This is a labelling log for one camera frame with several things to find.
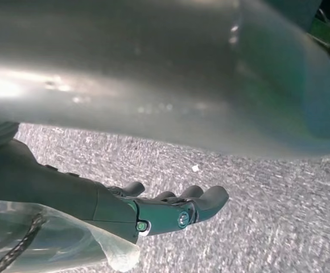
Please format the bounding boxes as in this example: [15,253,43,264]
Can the green plastic crate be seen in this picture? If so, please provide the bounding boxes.
[309,7,330,63]

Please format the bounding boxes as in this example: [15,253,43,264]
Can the clear plastic wrap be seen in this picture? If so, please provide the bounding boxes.
[0,200,141,273]

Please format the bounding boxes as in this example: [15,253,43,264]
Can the black braided cable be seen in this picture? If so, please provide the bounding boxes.
[0,213,48,273]

